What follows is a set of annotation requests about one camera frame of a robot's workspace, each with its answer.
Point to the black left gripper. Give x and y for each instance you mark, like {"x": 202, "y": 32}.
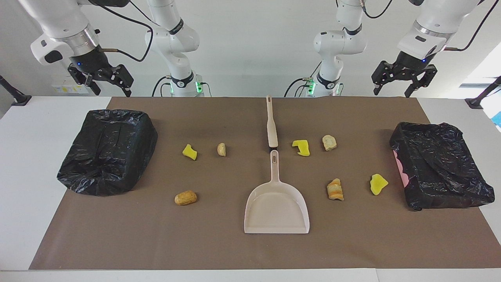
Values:
{"x": 411, "y": 62}

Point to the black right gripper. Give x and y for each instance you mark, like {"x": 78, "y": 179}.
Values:
{"x": 92, "y": 62}

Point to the pale beige bread chunk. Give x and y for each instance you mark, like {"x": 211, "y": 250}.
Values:
{"x": 329, "y": 142}

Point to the notched yellow foam chunk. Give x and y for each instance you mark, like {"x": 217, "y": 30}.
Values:
{"x": 303, "y": 149}

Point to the orange striped croissant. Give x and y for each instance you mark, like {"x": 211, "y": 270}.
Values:
{"x": 335, "y": 190}

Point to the small ridged shell pastry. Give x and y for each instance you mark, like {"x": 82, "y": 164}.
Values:
{"x": 221, "y": 149}

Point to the beige hand brush black bristles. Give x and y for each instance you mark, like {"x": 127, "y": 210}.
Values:
{"x": 271, "y": 129}

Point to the brown oval bread roll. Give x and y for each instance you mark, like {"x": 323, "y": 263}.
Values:
{"x": 186, "y": 198}

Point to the beige plastic dustpan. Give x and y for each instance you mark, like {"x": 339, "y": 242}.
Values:
{"x": 276, "y": 207}

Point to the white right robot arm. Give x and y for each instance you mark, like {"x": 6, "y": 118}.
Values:
{"x": 172, "y": 35}

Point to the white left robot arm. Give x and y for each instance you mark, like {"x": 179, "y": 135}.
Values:
{"x": 340, "y": 39}

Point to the black bag lined bin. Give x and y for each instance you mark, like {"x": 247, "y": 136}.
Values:
{"x": 105, "y": 156}

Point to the pink plastic bin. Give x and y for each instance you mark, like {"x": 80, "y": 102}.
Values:
{"x": 402, "y": 170}

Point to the right black bag bin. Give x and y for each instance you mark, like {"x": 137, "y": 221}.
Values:
{"x": 438, "y": 168}

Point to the blue object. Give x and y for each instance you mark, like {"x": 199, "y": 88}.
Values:
{"x": 498, "y": 118}

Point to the small yellow foam chunk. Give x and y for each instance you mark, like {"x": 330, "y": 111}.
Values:
{"x": 190, "y": 152}

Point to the brown table mat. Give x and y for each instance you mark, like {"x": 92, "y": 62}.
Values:
{"x": 235, "y": 250}

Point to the white wall box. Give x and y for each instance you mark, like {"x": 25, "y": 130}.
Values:
{"x": 62, "y": 88}

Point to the black camera stand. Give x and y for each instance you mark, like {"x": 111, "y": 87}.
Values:
{"x": 475, "y": 102}
{"x": 19, "y": 98}

